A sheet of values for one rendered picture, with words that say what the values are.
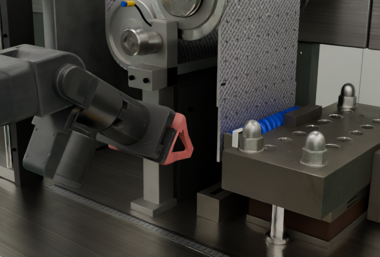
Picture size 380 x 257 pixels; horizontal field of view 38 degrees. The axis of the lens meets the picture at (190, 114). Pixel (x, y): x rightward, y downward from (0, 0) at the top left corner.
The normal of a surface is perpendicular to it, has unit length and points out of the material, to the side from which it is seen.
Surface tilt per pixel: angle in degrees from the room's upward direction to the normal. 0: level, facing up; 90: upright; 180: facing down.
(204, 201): 90
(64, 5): 90
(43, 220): 0
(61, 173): 70
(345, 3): 90
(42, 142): 62
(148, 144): 57
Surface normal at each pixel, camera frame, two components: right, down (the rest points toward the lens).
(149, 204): 0.01, -0.96
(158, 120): -0.53, -0.35
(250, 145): -0.16, 0.26
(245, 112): 0.77, 0.18
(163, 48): -0.63, 0.20
